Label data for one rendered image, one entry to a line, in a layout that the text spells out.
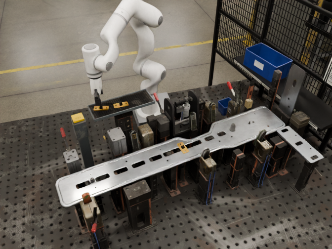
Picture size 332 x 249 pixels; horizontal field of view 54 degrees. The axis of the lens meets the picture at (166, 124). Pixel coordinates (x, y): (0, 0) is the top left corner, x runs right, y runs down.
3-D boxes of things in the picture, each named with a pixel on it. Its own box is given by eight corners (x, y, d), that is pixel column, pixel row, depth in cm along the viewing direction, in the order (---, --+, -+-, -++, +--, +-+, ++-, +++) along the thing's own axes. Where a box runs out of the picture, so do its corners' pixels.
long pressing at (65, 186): (63, 214, 154) (62, 212, 153) (53, 180, 169) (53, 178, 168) (287, 126, 199) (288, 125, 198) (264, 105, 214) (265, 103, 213)
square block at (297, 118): (285, 161, 216) (300, 121, 192) (277, 153, 222) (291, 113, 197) (294, 157, 219) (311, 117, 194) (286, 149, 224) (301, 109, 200)
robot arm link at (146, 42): (150, 83, 214) (130, 75, 221) (160, 73, 221) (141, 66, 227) (144, 14, 177) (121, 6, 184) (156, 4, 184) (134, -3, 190)
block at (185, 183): (181, 187, 201) (182, 156, 181) (171, 173, 209) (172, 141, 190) (188, 184, 202) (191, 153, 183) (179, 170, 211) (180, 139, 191)
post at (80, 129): (86, 176, 207) (73, 125, 177) (83, 167, 212) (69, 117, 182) (98, 172, 210) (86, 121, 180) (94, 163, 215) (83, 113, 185)
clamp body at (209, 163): (202, 208, 190) (207, 171, 166) (191, 192, 198) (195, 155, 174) (215, 202, 193) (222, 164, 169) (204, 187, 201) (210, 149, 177)
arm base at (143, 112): (133, 105, 244) (131, 86, 231) (156, 99, 249) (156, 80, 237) (142, 121, 231) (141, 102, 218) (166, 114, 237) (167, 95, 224)
